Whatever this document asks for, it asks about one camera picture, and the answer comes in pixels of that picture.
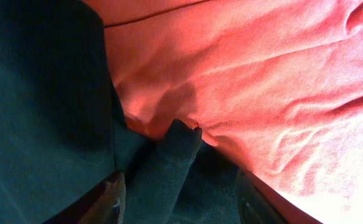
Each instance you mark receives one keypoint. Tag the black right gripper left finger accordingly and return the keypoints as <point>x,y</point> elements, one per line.
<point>103,204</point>

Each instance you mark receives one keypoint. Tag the black t-shirt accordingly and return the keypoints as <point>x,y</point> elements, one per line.
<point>63,130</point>

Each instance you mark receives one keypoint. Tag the red t-shirt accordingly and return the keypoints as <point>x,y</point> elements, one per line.
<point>276,86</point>

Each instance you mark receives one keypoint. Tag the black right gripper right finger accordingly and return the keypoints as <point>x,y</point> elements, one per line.
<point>253,208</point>

